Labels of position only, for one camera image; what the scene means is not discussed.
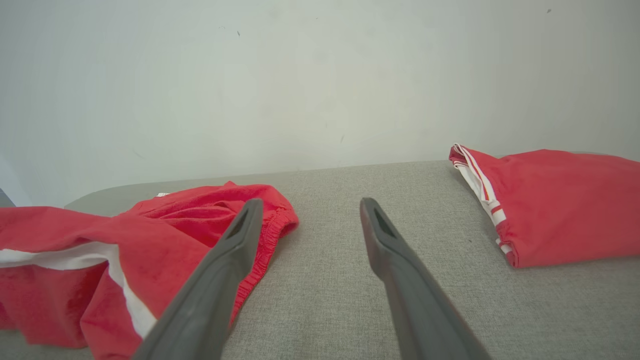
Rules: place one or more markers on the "red shorts with white stripe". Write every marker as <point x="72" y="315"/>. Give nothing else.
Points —
<point x="150" y="235"/>

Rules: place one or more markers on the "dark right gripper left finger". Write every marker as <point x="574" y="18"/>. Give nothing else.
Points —
<point x="200" y="320"/>

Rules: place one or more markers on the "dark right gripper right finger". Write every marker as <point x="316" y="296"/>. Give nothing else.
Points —
<point x="425" y="325"/>

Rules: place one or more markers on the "red white number 23 jersey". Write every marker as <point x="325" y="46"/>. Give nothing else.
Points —
<point x="565" y="210"/>

